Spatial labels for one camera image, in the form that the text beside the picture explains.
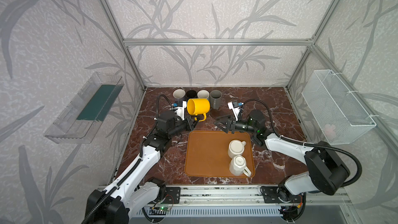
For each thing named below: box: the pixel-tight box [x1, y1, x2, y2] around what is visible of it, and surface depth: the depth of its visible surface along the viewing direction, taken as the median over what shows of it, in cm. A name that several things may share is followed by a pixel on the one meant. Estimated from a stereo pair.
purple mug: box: [172, 88, 187, 104], surface depth 109 cm
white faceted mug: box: [229, 155, 252, 177], surface depth 76 cm
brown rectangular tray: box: [184, 130, 255, 178], surface depth 89 cm
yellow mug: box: [186, 98, 211, 122], surface depth 78 cm
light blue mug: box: [196, 89, 211, 104], surface depth 107 cm
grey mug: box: [209, 89, 223, 110], surface depth 103 cm
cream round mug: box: [228, 139, 247, 159], surface depth 84 cm
